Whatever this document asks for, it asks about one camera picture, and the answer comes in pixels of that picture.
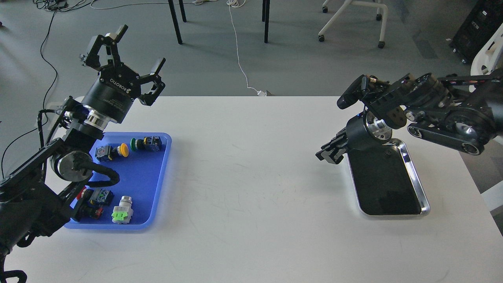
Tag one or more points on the white office chair right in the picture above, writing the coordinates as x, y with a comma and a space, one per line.
490, 57

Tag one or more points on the red push button switch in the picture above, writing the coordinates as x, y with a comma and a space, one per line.
86, 205

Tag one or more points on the black table leg right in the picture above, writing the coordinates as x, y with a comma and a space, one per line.
266, 18

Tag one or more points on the black table leg left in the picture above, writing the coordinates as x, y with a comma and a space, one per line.
175, 18

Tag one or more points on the black equipment case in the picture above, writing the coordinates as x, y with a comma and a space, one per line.
482, 22

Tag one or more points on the yellow push button switch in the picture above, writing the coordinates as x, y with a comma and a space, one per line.
107, 153

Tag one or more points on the silver green selector switch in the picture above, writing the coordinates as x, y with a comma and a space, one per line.
123, 213

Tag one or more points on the green push button switch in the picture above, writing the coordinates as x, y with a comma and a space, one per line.
146, 144

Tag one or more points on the blue plastic tray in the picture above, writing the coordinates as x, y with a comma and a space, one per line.
141, 176

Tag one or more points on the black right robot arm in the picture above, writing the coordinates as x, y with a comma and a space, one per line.
459, 112

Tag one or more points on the black table leg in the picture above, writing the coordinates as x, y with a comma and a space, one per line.
175, 18
266, 18

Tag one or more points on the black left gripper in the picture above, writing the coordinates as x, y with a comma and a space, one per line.
112, 92

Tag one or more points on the silver metal tray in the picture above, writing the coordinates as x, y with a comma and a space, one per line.
386, 181

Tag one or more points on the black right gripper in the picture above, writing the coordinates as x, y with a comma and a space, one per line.
362, 132

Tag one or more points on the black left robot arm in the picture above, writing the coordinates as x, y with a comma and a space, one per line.
36, 197

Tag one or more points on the white chair base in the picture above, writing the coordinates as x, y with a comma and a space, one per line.
343, 21

